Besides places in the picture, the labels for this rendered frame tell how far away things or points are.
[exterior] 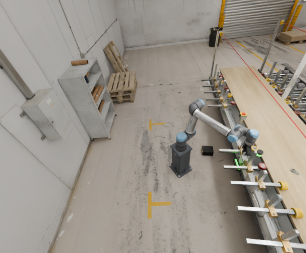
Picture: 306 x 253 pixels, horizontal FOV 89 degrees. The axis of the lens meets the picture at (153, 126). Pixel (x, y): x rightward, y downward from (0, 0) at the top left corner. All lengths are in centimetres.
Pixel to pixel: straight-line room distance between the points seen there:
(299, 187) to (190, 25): 809
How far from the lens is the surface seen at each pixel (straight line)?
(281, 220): 225
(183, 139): 229
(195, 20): 913
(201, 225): 268
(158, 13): 886
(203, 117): 184
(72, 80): 301
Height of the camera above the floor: 257
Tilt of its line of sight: 43 degrees down
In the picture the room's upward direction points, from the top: 8 degrees counter-clockwise
